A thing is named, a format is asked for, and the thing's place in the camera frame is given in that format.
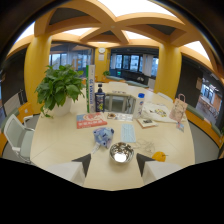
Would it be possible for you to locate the orange fruit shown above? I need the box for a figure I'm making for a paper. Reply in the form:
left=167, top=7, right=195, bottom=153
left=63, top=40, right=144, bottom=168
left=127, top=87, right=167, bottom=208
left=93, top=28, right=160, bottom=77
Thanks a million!
left=151, top=151, right=169, bottom=163

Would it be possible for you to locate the shiny steel bowl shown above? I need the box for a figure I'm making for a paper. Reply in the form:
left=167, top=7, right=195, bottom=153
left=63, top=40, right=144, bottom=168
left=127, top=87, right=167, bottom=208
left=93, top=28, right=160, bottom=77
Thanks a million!
left=109, top=141, right=135, bottom=164

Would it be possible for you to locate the light blue face mask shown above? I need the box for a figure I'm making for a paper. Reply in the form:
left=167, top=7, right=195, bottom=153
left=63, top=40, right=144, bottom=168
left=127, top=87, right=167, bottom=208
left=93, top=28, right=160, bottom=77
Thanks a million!
left=120, top=123, right=137, bottom=144

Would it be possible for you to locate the blue plush toy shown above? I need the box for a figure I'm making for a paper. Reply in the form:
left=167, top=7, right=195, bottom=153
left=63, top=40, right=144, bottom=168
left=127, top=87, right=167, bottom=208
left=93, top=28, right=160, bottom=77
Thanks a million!
left=91, top=127, right=115, bottom=155

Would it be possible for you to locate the white printed tote bag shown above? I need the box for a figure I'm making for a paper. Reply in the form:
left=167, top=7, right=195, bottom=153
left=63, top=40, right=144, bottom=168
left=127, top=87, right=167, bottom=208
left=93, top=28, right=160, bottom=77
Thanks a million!
left=141, top=101, right=188, bottom=124

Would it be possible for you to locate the pink patterned gift bag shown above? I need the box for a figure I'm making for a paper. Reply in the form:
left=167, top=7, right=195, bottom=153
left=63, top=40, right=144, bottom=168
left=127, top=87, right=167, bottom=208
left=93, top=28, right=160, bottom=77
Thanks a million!
left=168, top=93, right=189, bottom=124

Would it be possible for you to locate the grey mesh office chair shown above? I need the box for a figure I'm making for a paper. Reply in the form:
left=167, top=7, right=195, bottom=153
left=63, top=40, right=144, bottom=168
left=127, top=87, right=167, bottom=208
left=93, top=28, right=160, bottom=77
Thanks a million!
left=3, top=113, right=36, bottom=164

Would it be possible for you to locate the small printed packet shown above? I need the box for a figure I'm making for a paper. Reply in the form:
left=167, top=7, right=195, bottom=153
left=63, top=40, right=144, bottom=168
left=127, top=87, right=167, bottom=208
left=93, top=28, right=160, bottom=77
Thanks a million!
left=106, top=112, right=134, bottom=122

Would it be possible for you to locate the white pump bottle blue cap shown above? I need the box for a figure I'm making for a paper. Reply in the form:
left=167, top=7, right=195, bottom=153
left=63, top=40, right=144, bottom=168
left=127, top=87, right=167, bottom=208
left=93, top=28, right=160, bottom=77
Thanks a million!
left=132, top=92, right=146, bottom=120

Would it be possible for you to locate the dark blue bottle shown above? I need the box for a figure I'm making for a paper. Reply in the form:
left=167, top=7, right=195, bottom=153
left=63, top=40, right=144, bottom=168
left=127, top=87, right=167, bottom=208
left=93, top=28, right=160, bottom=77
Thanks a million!
left=94, top=83, right=107, bottom=114

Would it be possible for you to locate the green potted plant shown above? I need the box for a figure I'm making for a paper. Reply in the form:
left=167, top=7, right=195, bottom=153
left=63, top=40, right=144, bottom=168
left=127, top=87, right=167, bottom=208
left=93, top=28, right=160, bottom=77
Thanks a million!
left=34, top=63, right=86, bottom=118

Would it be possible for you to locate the tall white green box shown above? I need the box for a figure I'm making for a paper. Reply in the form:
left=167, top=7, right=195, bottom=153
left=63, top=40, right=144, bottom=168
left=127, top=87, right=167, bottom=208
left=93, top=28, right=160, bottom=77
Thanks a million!
left=85, top=64, right=97, bottom=114

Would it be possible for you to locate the white earphone cable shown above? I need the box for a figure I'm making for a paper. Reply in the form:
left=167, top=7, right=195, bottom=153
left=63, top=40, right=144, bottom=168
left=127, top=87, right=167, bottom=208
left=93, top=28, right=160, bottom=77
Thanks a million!
left=131, top=138, right=157, bottom=155

